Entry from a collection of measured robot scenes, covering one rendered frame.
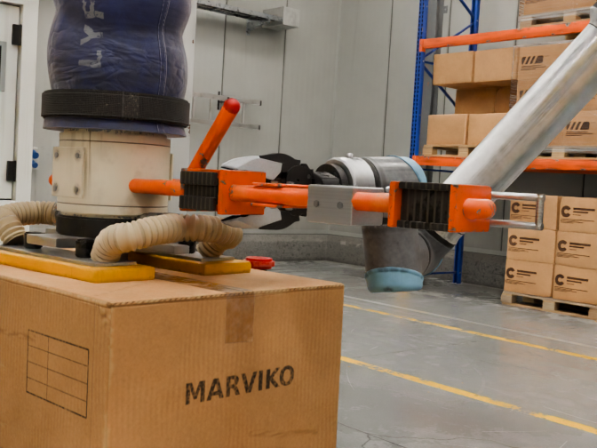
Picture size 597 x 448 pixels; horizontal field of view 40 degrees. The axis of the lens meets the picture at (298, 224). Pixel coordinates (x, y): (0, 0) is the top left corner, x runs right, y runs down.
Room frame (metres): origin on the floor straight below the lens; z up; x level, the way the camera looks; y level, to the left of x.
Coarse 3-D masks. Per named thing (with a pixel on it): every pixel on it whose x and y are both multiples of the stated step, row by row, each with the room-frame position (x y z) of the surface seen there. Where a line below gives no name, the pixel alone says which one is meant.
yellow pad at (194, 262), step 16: (128, 256) 1.35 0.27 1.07; (144, 256) 1.32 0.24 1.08; (160, 256) 1.30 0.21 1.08; (176, 256) 1.29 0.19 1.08; (192, 256) 1.27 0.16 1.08; (224, 256) 1.30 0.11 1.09; (192, 272) 1.24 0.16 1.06; (208, 272) 1.23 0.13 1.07; (224, 272) 1.25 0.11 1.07; (240, 272) 1.28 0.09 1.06
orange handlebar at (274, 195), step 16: (144, 192) 1.21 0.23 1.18; (160, 192) 1.18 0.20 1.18; (176, 192) 1.15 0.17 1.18; (240, 192) 1.07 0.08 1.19; (256, 192) 1.05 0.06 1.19; (272, 192) 1.03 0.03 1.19; (288, 192) 1.01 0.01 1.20; (304, 192) 1.00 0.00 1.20; (368, 192) 0.94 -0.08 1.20; (272, 208) 1.07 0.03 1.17; (288, 208) 1.05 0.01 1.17; (368, 208) 0.93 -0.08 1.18; (384, 208) 0.92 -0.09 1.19; (464, 208) 0.85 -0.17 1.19; (480, 208) 0.85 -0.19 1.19
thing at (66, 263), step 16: (80, 240) 1.17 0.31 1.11; (0, 256) 1.24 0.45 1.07; (16, 256) 1.22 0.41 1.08; (32, 256) 1.20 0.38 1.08; (48, 256) 1.18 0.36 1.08; (64, 256) 1.18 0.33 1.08; (80, 256) 1.17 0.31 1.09; (48, 272) 1.16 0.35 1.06; (64, 272) 1.13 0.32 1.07; (80, 272) 1.10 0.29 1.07; (96, 272) 1.08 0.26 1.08; (112, 272) 1.10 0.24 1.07; (128, 272) 1.12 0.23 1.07; (144, 272) 1.14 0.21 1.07
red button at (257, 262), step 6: (246, 258) 1.78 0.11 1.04; (252, 258) 1.77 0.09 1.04; (258, 258) 1.78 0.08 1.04; (264, 258) 1.79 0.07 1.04; (270, 258) 1.79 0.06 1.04; (252, 264) 1.76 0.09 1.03; (258, 264) 1.76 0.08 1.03; (264, 264) 1.76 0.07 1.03; (270, 264) 1.77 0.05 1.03; (264, 270) 1.78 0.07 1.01
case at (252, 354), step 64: (0, 320) 1.12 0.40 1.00; (64, 320) 1.00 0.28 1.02; (128, 320) 0.95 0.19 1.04; (192, 320) 1.01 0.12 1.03; (256, 320) 1.09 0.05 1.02; (320, 320) 1.18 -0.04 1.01; (0, 384) 1.12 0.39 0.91; (64, 384) 1.00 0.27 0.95; (128, 384) 0.95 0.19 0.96; (192, 384) 1.02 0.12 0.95; (256, 384) 1.09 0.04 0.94; (320, 384) 1.18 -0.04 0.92
